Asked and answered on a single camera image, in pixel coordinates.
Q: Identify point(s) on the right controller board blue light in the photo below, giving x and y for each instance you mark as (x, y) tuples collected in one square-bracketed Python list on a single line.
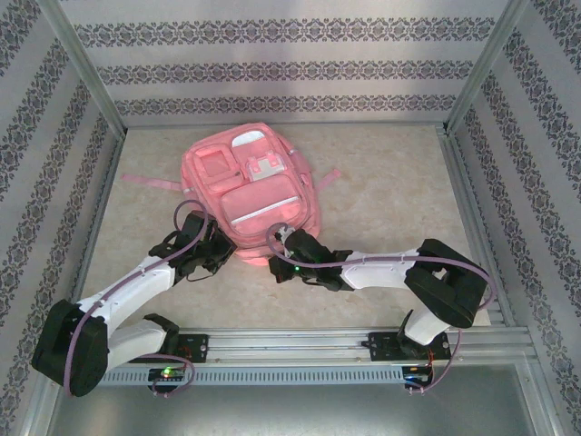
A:
[(415, 377)]

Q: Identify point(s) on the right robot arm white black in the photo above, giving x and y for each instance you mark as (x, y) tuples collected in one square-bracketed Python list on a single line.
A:
[(381, 272)]

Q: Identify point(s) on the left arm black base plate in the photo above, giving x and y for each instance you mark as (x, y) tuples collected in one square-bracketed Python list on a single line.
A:
[(197, 347)]

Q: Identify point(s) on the aluminium mounting rail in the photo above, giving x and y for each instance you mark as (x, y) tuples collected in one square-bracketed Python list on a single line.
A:
[(290, 345)]

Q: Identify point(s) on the left controller board green light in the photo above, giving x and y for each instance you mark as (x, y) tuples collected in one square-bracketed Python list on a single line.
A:
[(165, 373)]

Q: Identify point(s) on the aluminium frame rail short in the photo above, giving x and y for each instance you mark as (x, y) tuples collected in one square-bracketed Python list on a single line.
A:
[(363, 123)]

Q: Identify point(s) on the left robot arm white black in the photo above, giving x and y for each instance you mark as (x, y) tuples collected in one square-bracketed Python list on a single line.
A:
[(127, 281)]

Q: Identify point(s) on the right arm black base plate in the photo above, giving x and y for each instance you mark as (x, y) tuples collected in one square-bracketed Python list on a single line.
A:
[(381, 347)]

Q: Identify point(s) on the pink school backpack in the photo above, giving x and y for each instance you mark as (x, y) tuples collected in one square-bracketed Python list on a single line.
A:
[(263, 204)]

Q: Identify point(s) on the aluminium frame post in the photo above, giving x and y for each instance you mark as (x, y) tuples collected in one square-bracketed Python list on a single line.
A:
[(86, 68), (482, 68)]

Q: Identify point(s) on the aluminium frame rail narrow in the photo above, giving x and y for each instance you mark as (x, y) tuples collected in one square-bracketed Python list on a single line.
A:
[(112, 159)]

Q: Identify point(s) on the aluminium frame rail wide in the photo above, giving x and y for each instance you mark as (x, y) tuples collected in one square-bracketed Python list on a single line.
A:
[(453, 159)]

